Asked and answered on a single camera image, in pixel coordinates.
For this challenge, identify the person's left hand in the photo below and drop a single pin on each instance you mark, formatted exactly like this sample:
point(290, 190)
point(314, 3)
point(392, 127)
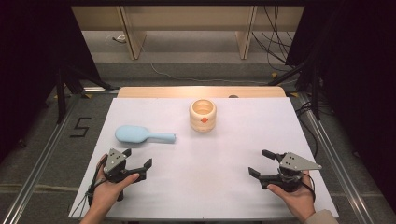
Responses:
point(104, 196)

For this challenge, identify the black metal stand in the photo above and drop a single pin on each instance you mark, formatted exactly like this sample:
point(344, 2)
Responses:
point(315, 93)
point(61, 93)

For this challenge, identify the beige wooden bench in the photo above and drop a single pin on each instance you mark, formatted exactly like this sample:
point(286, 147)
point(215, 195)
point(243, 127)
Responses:
point(186, 18)

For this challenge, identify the dark curtain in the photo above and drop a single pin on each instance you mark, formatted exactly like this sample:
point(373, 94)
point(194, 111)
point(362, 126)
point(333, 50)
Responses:
point(358, 77)
point(31, 62)

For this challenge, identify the yellow tape piece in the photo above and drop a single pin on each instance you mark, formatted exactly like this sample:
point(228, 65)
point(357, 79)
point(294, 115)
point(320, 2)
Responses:
point(88, 95)
point(274, 75)
point(293, 94)

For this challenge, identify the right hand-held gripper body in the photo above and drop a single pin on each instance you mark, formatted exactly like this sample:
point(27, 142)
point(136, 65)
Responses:
point(292, 161)

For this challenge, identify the wooden table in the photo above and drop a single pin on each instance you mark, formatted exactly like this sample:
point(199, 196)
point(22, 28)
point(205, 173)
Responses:
point(155, 92)

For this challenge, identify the aluminium floor rail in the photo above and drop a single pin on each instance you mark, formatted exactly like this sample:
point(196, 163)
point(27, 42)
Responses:
point(37, 174)
point(336, 161)

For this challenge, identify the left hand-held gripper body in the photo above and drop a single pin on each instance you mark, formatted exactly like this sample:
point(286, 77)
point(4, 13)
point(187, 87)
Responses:
point(113, 160)

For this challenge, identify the person's right hand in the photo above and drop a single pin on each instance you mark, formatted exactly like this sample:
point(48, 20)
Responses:
point(297, 200)

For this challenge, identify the light blue hairbrush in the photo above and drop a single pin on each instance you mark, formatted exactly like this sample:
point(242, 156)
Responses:
point(132, 134)

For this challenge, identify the cream ribbed cup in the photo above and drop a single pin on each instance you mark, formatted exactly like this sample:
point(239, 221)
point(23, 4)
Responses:
point(202, 123)

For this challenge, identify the white board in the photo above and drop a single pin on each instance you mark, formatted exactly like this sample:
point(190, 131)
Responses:
point(218, 186)

